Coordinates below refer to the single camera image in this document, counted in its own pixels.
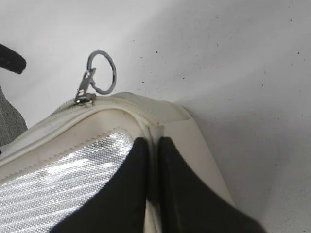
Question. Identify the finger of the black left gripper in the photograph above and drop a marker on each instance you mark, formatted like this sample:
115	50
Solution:
11	61

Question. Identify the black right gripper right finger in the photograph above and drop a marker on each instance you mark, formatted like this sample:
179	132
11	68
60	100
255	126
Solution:
188	205

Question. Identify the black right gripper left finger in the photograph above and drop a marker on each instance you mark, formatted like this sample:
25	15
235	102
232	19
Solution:
119	207

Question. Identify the cream zippered lunch bag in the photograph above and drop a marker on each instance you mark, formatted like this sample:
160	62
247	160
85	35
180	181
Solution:
56	166

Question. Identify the silver zipper pull with ring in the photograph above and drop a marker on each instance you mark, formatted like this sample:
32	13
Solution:
88	88

